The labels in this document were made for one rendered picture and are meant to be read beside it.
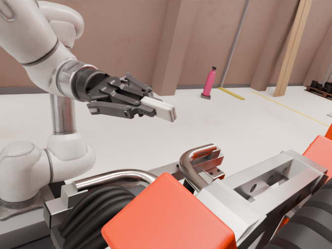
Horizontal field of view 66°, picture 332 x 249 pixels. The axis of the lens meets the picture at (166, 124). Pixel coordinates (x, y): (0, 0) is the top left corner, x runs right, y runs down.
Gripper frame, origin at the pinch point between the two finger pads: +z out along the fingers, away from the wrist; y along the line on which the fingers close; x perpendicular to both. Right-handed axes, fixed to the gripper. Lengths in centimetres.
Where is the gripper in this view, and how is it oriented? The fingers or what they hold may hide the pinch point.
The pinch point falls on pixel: (158, 108)
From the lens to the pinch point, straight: 47.4
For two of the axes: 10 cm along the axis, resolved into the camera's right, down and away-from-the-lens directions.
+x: 1.8, 7.1, 6.8
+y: 5.8, -6.4, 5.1
